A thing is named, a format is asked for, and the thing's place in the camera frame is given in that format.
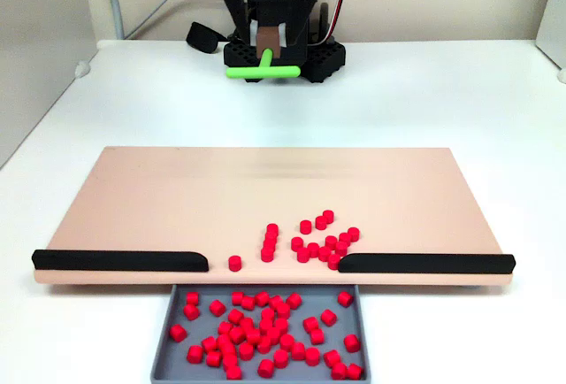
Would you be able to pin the small white object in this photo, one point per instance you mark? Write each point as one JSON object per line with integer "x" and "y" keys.
{"x": 562, "y": 75}

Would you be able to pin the black table clamp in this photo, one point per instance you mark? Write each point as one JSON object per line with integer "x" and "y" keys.
{"x": 201, "y": 38}

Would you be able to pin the black foam rail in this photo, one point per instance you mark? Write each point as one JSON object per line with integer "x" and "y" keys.
{"x": 110, "y": 261}
{"x": 424, "y": 263}

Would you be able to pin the green T-shaped pusher tool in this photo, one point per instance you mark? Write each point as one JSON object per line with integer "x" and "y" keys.
{"x": 265, "y": 72}

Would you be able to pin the red cylinder granule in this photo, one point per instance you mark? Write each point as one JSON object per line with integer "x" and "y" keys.
{"x": 191, "y": 312}
{"x": 327, "y": 216}
{"x": 331, "y": 358}
{"x": 267, "y": 314}
{"x": 233, "y": 372}
{"x": 265, "y": 325}
{"x": 225, "y": 327}
{"x": 276, "y": 302}
{"x": 312, "y": 356}
{"x": 237, "y": 335}
{"x": 223, "y": 342}
{"x": 192, "y": 298}
{"x": 341, "y": 248}
{"x": 246, "y": 324}
{"x": 235, "y": 316}
{"x": 313, "y": 249}
{"x": 287, "y": 342}
{"x": 305, "y": 226}
{"x": 353, "y": 233}
{"x": 303, "y": 255}
{"x": 270, "y": 237}
{"x": 267, "y": 255}
{"x": 273, "y": 336}
{"x": 247, "y": 303}
{"x": 246, "y": 351}
{"x": 283, "y": 311}
{"x": 264, "y": 345}
{"x": 311, "y": 324}
{"x": 230, "y": 362}
{"x": 237, "y": 298}
{"x": 272, "y": 229}
{"x": 328, "y": 317}
{"x": 331, "y": 242}
{"x": 280, "y": 325}
{"x": 345, "y": 299}
{"x": 280, "y": 358}
{"x": 253, "y": 336}
{"x": 345, "y": 239}
{"x": 293, "y": 300}
{"x": 297, "y": 243}
{"x": 195, "y": 354}
{"x": 316, "y": 336}
{"x": 354, "y": 371}
{"x": 178, "y": 332}
{"x": 265, "y": 368}
{"x": 338, "y": 370}
{"x": 324, "y": 253}
{"x": 213, "y": 358}
{"x": 217, "y": 308}
{"x": 334, "y": 261}
{"x": 268, "y": 245}
{"x": 234, "y": 263}
{"x": 352, "y": 343}
{"x": 321, "y": 222}
{"x": 262, "y": 298}
{"x": 228, "y": 350}
{"x": 208, "y": 344}
{"x": 298, "y": 351}

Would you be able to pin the grey plastic tray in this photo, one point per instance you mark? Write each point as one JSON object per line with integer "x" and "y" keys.
{"x": 342, "y": 325}

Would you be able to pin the white partition panel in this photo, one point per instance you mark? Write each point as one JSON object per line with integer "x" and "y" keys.
{"x": 35, "y": 70}
{"x": 555, "y": 3}

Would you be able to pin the pink flat board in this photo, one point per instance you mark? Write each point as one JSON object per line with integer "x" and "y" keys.
{"x": 265, "y": 189}

